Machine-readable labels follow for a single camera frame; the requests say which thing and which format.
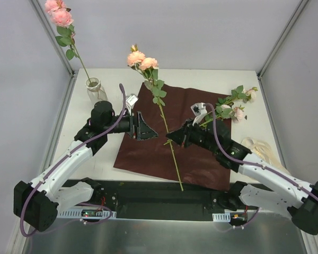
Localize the dark red wrapping paper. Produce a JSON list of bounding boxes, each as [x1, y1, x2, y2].
[[113, 85, 231, 191]]

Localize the pink flower bouquet green leaves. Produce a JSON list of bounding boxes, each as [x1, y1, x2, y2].
[[198, 86, 258, 127]]

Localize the cream printed ribbon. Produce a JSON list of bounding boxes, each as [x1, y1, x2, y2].
[[241, 137, 291, 175]]

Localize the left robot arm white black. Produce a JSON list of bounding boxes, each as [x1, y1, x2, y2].
[[13, 101, 158, 237]]

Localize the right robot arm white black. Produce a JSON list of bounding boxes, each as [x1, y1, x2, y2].
[[166, 119, 318, 235]]

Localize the beige ceramic vase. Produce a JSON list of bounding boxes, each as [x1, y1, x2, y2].
[[85, 77, 108, 106]]

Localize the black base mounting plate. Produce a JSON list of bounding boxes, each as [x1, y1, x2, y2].
[[70, 178, 289, 222]]

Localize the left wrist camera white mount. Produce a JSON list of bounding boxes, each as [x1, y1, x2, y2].
[[126, 94, 138, 113]]

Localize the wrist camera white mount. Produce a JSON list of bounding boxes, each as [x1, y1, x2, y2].
[[126, 94, 138, 113], [190, 103, 207, 125]]

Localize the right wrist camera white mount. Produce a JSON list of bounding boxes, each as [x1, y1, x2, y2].
[[190, 103, 207, 125]]

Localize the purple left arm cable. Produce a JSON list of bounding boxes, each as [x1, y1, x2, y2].
[[20, 83, 128, 238]]

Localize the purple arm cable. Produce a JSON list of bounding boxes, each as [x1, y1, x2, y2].
[[20, 83, 128, 238], [205, 103, 318, 233]]

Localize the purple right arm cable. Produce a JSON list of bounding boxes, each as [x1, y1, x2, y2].
[[205, 103, 318, 233]]

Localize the right side aluminium rail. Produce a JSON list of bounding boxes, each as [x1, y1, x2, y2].
[[257, 76, 286, 168]]

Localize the right white cable duct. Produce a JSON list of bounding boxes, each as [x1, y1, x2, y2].
[[212, 211, 231, 223]]

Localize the white cable duct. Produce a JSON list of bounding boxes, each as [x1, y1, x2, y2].
[[57, 207, 117, 220], [212, 211, 231, 223]]

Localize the left white cable duct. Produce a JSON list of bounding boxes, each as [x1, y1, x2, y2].
[[57, 207, 117, 220]]

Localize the right aluminium frame post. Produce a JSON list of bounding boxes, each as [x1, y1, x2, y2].
[[257, 0, 311, 80]]

